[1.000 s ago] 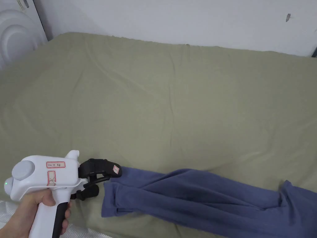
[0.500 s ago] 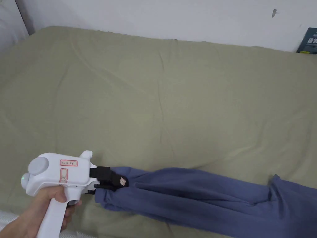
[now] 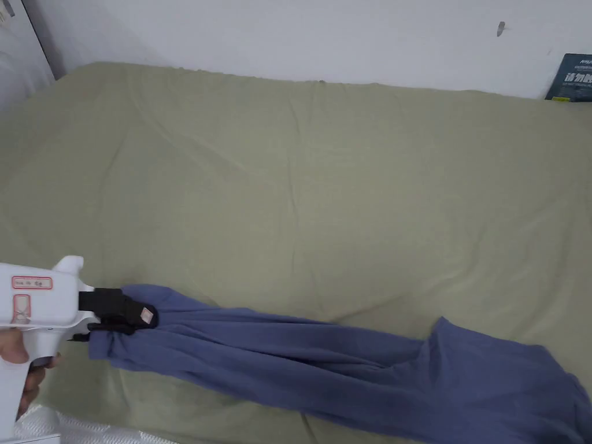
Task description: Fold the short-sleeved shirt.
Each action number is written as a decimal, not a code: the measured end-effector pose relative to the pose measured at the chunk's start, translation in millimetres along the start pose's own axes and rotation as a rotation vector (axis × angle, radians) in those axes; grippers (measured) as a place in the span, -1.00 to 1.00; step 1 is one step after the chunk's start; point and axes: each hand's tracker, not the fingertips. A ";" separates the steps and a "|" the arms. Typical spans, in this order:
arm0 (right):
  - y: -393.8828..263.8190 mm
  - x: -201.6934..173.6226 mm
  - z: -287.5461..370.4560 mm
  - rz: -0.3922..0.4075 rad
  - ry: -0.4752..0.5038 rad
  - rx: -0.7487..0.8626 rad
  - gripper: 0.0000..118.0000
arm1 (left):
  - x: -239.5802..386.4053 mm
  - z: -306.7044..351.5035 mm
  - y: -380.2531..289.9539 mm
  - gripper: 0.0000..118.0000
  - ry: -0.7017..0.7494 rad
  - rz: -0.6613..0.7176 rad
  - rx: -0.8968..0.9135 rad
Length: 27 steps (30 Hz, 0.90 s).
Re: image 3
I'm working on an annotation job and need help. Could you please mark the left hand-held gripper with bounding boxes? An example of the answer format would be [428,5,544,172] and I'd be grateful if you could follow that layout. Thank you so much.
[0,256,160,423]

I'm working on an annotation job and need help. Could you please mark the blue garment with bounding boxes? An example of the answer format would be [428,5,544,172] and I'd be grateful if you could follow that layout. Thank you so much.
[87,283,592,444]

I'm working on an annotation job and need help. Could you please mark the person's left hand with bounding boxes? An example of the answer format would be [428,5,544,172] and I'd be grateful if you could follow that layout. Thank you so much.
[0,326,63,416]

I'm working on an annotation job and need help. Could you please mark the bed with pale green sheet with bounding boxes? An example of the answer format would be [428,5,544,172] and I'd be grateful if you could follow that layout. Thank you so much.
[0,61,592,444]

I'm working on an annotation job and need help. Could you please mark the white cabinet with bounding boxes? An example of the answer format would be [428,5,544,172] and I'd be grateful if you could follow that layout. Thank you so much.
[0,0,68,112]

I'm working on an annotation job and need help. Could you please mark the dark blue sign card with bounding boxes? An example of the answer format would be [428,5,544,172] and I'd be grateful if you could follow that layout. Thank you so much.
[544,53,592,102]

